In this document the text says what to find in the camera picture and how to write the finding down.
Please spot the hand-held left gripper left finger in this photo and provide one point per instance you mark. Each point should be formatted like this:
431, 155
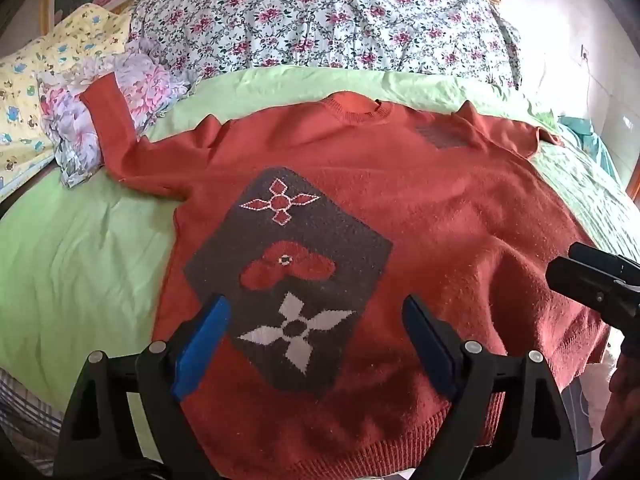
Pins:
202, 352

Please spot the orange knitted sweater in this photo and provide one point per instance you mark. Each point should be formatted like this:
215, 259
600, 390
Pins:
400, 200

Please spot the plaid cloth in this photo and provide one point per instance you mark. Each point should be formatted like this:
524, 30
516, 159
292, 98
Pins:
25, 410

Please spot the yellow printed pillow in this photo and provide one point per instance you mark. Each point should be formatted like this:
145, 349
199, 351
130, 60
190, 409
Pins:
45, 85

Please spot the wall socket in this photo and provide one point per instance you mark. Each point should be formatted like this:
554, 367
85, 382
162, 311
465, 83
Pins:
583, 53

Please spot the teal cloth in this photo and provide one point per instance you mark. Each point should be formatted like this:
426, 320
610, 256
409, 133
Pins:
590, 140

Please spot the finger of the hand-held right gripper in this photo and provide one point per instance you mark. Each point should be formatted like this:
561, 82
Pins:
605, 260
585, 285

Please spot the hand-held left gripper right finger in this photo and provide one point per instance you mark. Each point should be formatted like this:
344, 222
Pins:
425, 345

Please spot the person's right hand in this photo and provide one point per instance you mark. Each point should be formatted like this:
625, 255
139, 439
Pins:
622, 400

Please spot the pastel floral cloth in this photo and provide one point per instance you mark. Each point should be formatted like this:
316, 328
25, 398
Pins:
140, 90

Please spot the green bed sheet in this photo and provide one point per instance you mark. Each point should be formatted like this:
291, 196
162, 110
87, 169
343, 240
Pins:
85, 270

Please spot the white floral quilt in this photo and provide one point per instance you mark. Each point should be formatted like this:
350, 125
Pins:
320, 15

